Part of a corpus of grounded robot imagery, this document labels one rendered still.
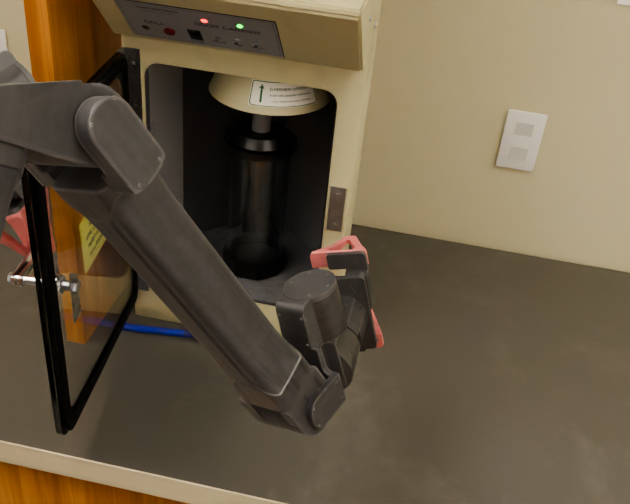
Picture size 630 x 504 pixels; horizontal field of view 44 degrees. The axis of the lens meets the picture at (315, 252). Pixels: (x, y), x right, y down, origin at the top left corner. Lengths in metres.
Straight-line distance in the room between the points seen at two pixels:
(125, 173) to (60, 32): 0.51
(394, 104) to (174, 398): 0.68
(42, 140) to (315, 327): 0.37
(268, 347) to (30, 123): 0.32
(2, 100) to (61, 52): 0.53
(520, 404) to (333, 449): 0.30
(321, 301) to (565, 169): 0.83
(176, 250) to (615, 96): 1.01
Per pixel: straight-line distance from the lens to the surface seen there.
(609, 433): 1.24
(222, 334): 0.68
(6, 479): 1.24
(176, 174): 1.25
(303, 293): 0.79
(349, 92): 1.01
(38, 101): 0.53
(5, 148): 0.52
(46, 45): 1.02
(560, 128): 1.49
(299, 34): 0.92
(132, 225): 0.60
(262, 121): 1.15
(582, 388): 1.30
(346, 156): 1.05
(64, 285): 0.93
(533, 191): 1.54
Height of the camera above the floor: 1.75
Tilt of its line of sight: 33 degrees down
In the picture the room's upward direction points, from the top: 6 degrees clockwise
